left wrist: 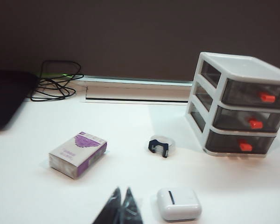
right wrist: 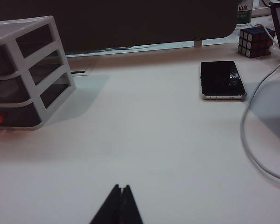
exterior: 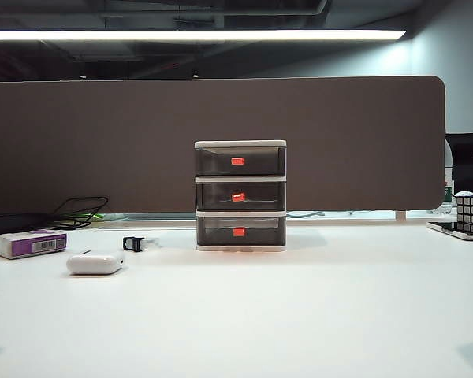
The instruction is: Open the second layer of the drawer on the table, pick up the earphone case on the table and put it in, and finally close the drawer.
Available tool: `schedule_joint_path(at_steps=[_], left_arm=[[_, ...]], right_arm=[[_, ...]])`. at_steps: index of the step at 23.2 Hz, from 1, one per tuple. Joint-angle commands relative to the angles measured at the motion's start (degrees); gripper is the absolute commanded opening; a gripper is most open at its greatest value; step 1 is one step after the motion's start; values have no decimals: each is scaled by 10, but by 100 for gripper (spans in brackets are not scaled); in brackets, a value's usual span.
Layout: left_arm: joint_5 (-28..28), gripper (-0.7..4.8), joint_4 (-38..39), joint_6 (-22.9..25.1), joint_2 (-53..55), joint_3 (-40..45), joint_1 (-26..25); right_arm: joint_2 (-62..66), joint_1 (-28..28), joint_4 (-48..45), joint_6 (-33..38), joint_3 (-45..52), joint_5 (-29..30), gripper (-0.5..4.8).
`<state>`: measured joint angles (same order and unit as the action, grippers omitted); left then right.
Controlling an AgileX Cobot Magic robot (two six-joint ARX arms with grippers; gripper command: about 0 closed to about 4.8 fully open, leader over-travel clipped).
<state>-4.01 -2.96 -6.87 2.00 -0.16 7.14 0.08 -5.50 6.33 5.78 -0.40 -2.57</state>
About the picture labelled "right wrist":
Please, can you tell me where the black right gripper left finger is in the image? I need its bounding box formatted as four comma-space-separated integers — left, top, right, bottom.
90, 184, 121, 224

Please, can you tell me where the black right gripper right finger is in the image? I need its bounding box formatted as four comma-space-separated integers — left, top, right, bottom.
119, 185, 143, 224

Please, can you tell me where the white three-drawer cabinet frame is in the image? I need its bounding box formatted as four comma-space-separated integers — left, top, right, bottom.
0, 15, 77, 131

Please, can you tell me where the black smartphone with silver edge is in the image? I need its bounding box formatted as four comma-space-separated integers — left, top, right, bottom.
200, 60, 247, 101

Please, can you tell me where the brown desk partition panel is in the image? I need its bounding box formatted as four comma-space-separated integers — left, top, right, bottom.
0, 0, 238, 56

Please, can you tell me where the black Rubik's cube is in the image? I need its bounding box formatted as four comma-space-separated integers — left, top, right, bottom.
237, 27, 276, 58

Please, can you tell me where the clear bottle with green label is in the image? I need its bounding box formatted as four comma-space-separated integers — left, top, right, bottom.
237, 0, 254, 35

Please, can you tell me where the white cable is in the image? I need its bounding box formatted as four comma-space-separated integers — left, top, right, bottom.
239, 23, 280, 189

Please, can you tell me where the desk cable slot cover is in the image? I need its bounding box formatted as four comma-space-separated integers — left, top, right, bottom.
70, 69, 89, 77

